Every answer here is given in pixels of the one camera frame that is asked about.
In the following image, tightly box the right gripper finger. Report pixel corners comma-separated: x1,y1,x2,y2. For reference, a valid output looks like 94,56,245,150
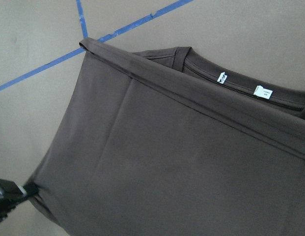
0,179,39,221

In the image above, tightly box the dark brown t-shirt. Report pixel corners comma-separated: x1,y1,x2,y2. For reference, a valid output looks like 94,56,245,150
29,38,305,236

